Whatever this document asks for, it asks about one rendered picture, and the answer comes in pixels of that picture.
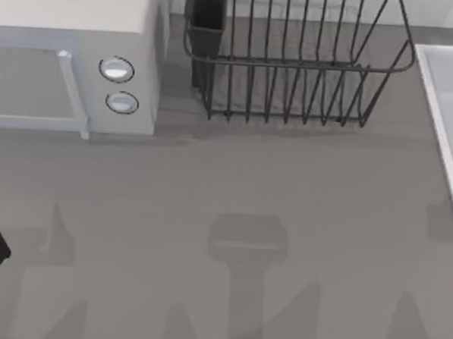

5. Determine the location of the round microwave knob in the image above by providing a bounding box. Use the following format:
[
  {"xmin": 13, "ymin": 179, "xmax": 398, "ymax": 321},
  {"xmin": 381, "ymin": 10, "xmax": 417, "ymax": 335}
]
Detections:
[
  {"xmin": 104, "ymin": 89, "xmax": 141, "ymax": 116},
  {"xmin": 97, "ymin": 55, "xmax": 136, "ymax": 85}
]

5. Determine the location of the black cutlery holder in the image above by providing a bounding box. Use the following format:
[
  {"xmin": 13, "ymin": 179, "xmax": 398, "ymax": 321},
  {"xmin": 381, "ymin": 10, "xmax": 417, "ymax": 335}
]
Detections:
[{"xmin": 181, "ymin": 0, "xmax": 228, "ymax": 89}]

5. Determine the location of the pale microwave oven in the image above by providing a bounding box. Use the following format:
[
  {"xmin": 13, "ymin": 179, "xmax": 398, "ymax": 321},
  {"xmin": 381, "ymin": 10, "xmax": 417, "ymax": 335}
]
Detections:
[{"xmin": 0, "ymin": 0, "xmax": 171, "ymax": 144}]

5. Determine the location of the microwave oven door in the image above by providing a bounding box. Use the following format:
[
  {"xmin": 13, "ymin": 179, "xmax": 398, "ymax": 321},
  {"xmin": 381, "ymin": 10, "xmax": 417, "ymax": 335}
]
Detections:
[{"xmin": 0, "ymin": 46, "xmax": 94, "ymax": 140}]

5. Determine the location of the white sink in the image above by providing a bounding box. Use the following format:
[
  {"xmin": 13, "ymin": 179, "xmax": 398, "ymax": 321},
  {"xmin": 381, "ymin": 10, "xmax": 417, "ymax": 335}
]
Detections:
[{"xmin": 403, "ymin": 43, "xmax": 453, "ymax": 253}]

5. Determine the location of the black wire dish rack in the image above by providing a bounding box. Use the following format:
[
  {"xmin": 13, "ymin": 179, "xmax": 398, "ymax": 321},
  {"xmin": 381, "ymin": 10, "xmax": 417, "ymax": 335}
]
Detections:
[{"xmin": 178, "ymin": 0, "xmax": 419, "ymax": 132}]

